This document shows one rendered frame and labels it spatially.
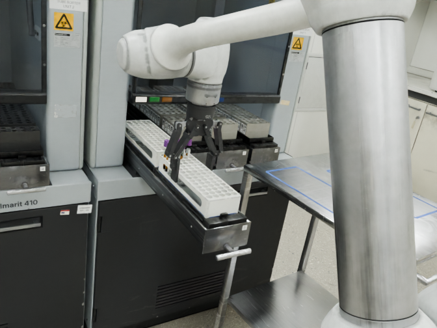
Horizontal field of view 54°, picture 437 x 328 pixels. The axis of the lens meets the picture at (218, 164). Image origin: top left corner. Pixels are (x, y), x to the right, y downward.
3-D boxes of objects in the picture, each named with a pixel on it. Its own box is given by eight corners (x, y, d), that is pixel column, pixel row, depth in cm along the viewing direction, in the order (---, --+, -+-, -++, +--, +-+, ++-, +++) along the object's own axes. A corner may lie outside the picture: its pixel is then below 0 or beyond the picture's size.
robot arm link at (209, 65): (209, 75, 118) (168, 75, 110) (217, 15, 112) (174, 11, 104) (233, 85, 111) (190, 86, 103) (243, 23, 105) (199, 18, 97)
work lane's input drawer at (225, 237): (112, 151, 158) (114, 127, 155) (147, 148, 166) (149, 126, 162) (210, 265, 103) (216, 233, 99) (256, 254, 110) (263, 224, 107)
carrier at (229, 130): (233, 136, 167) (236, 122, 165) (236, 138, 166) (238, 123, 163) (207, 138, 161) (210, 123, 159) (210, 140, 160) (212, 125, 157)
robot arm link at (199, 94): (228, 85, 110) (225, 107, 113) (211, 76, 117) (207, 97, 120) (198, 85, 106) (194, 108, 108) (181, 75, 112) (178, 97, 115)
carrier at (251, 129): (264, 135, 175) (268, 121, 173) (268, 137, 174) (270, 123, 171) (241, 136, 169) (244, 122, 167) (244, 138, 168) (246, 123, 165)
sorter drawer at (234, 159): (144, 112, 209) (145, 94, 205) (170, 112, 216) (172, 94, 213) (221, 174, 153) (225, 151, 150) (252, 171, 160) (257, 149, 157)
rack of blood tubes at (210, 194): (157, 173, 130) (158, 154, 127) (186, 170, 135) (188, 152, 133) (205, 222, 107) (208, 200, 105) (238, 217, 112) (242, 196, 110)
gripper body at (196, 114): (194, 106, 108) (189, 140, 112) (222, 106, 113) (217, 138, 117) (181, 97, 114) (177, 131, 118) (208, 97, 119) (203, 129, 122)
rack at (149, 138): (121, 136, 154) (123, 120, 152) (147, 135, 159) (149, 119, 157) (155, 170, 131) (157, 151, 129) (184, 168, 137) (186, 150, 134)
